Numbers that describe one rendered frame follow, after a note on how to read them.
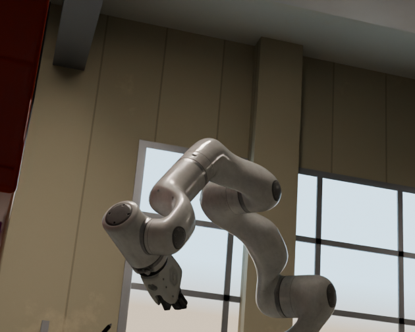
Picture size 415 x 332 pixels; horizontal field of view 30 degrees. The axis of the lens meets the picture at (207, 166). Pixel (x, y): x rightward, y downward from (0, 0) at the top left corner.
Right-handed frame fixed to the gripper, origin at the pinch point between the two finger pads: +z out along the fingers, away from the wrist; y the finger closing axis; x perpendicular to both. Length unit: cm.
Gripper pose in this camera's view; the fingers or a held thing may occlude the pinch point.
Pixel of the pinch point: (178, 301)
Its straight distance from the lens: 182.3
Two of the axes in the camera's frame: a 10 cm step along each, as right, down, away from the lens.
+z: 3.6, 6.8, 6.4
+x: -9.2, 1.7, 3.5
